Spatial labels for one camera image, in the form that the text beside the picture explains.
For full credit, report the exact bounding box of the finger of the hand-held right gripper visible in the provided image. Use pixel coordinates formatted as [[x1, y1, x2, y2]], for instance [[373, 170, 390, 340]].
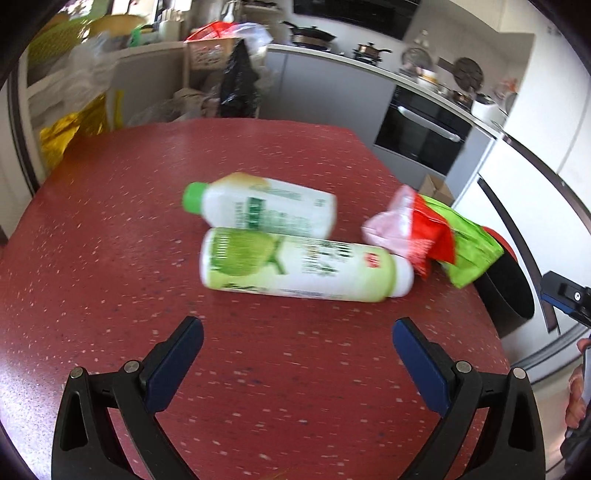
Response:
[[540, 271, 591, 323]]

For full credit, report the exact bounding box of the crumpled pale plastic bag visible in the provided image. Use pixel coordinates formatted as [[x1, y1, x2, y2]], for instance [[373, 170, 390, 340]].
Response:
[[127, 88, 220, 126]]

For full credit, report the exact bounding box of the black range hood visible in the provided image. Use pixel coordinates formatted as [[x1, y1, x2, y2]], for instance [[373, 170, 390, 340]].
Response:
[[293, 0, 421, 40]]

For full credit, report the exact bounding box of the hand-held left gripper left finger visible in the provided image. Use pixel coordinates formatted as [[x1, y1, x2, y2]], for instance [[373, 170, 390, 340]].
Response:
[[52, 316, 205, 480]]

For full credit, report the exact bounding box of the light green drink bottle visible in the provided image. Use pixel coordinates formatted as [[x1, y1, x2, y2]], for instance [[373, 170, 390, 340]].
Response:
[[199, 227, 415, 303]]

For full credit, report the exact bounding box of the red snack wrapper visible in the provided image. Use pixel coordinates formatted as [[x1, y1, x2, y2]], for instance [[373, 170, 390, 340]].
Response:
[[406, 194, 456, 280]]

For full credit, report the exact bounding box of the green snack bag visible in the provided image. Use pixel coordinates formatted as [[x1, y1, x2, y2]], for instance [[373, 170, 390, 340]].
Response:
[[416, 194, 505, 289]]

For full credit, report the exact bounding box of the cardboard box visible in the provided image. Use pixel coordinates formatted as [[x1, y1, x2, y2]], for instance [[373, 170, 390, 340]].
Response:
[[418, 173, 455, 206]]

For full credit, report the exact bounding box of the black built-in oven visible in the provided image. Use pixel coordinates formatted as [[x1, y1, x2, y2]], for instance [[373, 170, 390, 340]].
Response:
[[373, 83, 474, 178]]

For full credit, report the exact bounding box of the gold foil bag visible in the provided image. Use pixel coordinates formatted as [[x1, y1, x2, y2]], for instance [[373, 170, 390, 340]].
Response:
[[39, 95, 112, 169]]

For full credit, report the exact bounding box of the steel cooking pot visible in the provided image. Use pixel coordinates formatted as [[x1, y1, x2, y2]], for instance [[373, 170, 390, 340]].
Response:
[[353, 42, 392, 63]]

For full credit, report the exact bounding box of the green plastic basket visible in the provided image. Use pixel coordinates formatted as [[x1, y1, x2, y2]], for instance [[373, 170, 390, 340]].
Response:
[[28, 21, 90, 70]]

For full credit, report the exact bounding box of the black waste bin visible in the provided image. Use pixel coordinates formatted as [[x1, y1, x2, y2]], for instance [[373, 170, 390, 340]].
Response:
[[475, 258, 539, 337]]

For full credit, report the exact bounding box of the black wok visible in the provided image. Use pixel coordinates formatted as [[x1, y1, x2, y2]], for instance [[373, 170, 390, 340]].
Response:
[[281, 21, 337, 47]]

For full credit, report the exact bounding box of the yellow basin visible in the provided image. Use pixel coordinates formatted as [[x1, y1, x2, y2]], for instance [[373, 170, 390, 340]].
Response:
[[90, 14, 148, 35]]

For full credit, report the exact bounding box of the black round wall rack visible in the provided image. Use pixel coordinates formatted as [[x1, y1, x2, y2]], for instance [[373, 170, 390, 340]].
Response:
[[452, 56, 485, 90]]

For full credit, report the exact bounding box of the white plastic bag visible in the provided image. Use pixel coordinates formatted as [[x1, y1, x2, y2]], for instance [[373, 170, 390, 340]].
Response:
[[222, 22, 273, 51]]

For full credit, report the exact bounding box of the person's right hand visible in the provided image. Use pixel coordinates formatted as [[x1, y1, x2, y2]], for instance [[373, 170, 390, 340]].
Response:
[[566, 339, 591, 430]]

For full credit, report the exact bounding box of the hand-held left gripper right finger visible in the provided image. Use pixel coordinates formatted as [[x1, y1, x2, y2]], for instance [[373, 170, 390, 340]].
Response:
[[390, 317, 548, 480]]

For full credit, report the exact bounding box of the white bottle with green cap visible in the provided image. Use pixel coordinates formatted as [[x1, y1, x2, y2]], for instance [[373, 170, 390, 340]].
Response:
[[182, 172, 338, 239]]

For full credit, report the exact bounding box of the small silver fan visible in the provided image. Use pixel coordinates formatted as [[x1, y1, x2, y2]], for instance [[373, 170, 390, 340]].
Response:
[[401, 30, 432, 77]]

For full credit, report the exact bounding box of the grey kitchen cabinet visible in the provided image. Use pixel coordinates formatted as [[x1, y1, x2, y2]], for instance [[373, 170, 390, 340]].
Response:
[[259, 46, 398, 148]]

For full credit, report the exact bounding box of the pink plastic wrapper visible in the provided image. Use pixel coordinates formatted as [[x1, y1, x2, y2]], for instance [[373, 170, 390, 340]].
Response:
[[362, 185, 444, 259]]

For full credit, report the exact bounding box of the clear plastic bag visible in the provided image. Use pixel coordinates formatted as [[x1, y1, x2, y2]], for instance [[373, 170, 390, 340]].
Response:
[[69, 37, 116, 93]]

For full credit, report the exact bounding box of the black plastic bag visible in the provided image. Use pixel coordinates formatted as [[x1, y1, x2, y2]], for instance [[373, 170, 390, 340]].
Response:
[[218, 39, 259, 118]]

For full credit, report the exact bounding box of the white refrigerator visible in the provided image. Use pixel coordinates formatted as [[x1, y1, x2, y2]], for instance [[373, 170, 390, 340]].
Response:
[[450, 134, 591, 384]]

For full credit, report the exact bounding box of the white rice cooker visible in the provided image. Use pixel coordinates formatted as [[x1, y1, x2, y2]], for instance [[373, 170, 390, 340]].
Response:
[[471, 92, 502, 121]]

